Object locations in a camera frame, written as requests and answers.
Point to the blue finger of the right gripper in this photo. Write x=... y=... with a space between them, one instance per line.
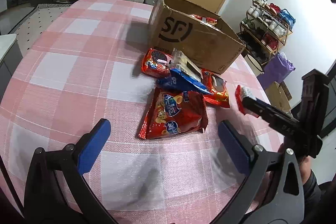
x=254 y=107

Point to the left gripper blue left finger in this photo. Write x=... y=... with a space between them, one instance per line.
x=90 y=145

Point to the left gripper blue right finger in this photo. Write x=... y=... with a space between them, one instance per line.
x=238 y=147

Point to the red white noodle pack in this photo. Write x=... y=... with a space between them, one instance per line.
x=241 y=93

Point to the person's right hand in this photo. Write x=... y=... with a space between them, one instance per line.
x=305 y=168

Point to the brown paper bag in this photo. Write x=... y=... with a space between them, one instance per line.
x=277 y=97

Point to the cream waste bin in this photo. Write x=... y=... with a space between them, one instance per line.
x=254 y=65

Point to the purple gift bag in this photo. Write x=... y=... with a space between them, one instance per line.
x=276 y=70

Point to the orange oreo snack pack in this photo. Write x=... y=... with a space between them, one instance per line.
x=217 y=87

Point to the wooden shoe rack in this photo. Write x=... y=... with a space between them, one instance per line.
x=265 y=30

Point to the red chips bag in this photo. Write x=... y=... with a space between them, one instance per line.
x=174 y=113

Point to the SF cardboard box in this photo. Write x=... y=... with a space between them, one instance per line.
x=171 y=26

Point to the blue snack bag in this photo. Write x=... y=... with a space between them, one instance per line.
x=178 y=80

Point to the pink checkered tablecloth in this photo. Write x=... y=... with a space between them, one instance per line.
x=86 y=66

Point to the orange noodle snack bag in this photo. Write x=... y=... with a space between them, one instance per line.
x=207 y=20

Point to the red oreo snack pack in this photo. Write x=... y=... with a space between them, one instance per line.
x=156 y=64

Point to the grey side cabinet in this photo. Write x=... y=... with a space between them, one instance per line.
x=10 y=57

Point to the dotted floor mat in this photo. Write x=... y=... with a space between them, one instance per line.
x=35 y=23

